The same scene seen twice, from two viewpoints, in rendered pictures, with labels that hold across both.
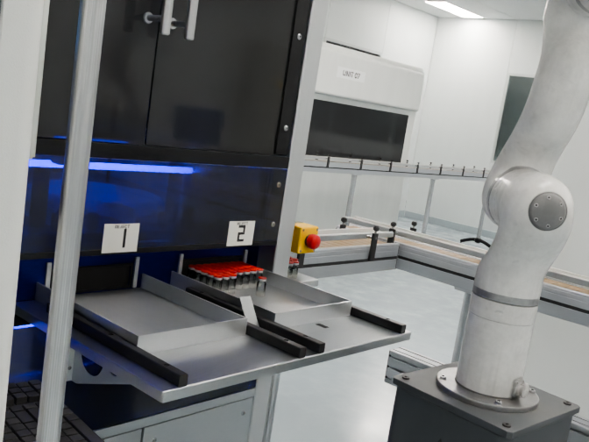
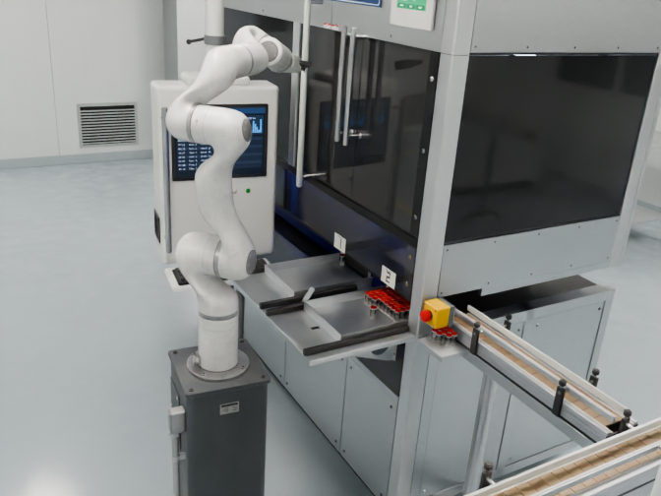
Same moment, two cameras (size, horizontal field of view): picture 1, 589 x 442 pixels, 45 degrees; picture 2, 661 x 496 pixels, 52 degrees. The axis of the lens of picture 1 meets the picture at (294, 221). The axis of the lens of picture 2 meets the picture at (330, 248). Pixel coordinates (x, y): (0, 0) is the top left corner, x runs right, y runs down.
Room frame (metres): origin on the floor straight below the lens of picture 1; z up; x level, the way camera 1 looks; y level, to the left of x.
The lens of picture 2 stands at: (2.18, -1.99, 2.00)
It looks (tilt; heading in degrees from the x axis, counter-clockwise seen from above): 22 degrees down; 109
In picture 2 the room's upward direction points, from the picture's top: 4 degrees clockwise
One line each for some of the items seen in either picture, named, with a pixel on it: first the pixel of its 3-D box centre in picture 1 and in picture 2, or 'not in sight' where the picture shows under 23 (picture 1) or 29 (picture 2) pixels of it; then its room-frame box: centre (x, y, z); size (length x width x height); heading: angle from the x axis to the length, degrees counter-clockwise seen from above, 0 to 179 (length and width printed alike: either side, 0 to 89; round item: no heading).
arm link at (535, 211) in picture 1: (523, 237); (208, 273); (1.27, -0.41, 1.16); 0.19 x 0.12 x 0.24; 2
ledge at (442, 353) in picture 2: (285, 277); (446, 345); (1.93, 0.00, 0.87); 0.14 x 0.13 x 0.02; 49
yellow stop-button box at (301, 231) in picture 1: (299, 237); (438, 313); (1.90, -0.02, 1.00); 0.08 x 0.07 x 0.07; 49
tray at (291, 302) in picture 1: (259, 293); (363, 312); (1.63, 0.05, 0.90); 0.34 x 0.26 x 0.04; 49
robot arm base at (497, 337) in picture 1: (495, 344); (217, 338); (1.31, -0.41, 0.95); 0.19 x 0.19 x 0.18
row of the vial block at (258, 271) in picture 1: (235, 280); (385, 306); (1.69, 0.12, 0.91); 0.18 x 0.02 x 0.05; 139
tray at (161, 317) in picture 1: (140, 308); (318, 275); (1.37, 0.28, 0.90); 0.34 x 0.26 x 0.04; 49
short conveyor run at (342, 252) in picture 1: (322, 247); (529, 367); (2.21, -0.10, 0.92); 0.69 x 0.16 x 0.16; 139
